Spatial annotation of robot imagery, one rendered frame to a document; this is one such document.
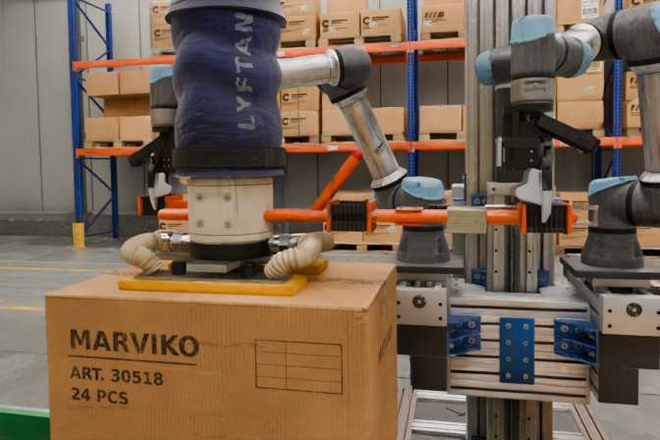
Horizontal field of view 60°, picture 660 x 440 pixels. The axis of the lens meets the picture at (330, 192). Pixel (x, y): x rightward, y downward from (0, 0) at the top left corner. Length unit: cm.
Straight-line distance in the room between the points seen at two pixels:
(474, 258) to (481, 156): 31
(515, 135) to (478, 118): 71
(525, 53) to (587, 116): 736
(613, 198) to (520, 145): 60
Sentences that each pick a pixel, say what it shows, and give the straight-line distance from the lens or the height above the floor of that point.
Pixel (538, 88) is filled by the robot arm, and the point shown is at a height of 144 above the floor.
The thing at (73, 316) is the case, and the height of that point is 104.
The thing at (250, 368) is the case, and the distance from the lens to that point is 100.
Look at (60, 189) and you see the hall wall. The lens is 1205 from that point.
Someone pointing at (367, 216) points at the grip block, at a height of 122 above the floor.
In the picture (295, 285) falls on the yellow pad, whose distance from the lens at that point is 101.
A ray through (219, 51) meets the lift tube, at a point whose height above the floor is 152.
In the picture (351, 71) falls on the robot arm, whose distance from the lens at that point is 150.
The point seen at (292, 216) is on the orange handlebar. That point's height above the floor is 121.
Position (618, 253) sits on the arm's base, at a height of 108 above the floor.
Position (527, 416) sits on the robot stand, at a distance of 182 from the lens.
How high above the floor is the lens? 132
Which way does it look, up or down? 3 degrees down
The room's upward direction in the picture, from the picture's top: 1 degrees counter-clockwise
